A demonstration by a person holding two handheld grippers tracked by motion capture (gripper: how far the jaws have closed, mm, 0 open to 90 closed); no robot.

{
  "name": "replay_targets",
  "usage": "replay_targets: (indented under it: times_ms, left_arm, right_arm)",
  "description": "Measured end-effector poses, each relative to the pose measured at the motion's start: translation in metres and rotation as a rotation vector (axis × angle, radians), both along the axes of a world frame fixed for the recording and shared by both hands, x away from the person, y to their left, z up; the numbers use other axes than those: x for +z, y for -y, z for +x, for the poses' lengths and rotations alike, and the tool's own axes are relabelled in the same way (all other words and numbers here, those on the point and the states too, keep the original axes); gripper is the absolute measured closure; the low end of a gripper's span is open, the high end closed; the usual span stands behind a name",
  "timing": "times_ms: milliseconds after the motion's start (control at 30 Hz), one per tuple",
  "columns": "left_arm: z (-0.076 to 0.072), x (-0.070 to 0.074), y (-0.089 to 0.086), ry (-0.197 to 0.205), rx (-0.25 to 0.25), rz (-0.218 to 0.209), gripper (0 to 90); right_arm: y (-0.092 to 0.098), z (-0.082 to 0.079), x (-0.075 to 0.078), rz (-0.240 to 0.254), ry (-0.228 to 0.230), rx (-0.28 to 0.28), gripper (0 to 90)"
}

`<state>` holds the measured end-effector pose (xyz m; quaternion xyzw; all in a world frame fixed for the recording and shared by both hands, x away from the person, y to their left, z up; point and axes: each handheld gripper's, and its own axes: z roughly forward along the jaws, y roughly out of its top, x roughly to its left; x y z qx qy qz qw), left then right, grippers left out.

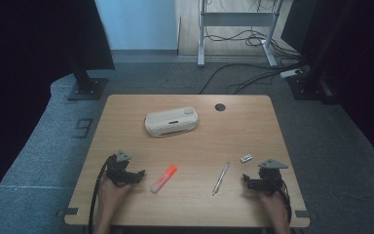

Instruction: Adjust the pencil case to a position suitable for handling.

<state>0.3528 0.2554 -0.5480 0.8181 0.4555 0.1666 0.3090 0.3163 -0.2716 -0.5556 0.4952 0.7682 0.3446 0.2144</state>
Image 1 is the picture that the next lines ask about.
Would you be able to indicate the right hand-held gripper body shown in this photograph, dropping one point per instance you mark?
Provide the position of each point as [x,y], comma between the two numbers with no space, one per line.
[269,177]

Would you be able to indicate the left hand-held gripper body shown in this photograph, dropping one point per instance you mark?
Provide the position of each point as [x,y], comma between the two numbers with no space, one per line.
[118,169]

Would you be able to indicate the silver pen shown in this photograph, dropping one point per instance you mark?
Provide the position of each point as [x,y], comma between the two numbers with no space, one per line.
[221,178]

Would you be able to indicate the cream pencil case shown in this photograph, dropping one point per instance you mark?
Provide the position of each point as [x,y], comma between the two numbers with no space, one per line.
[171,122]

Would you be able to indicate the person's left hand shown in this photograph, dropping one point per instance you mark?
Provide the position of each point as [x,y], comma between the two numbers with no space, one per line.
[112,195]

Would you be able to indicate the person's right hand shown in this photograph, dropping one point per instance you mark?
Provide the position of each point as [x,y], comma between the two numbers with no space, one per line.
[274,204]

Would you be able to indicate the white eraser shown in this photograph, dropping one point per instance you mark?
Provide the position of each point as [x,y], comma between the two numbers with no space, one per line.
[246,158]

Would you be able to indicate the orange highlighter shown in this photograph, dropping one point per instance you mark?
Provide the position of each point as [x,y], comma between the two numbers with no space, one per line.
[164,179]

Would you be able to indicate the white power strip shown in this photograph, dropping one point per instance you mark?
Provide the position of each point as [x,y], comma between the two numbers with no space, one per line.
[290,73]

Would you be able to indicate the dark curtain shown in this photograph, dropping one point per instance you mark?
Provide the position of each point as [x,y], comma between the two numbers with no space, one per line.
[363,65]
[29,65]

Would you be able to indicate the black table edge bracket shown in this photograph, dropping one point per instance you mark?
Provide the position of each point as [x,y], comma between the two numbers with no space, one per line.
[302,214]
[67,212]

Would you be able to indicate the black stand with base plate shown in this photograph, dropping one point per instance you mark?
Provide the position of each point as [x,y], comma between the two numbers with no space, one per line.
[306,87]
[87,87]

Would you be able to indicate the white metal desk frame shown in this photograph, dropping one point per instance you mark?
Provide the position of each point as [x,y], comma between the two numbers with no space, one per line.
[237,19]

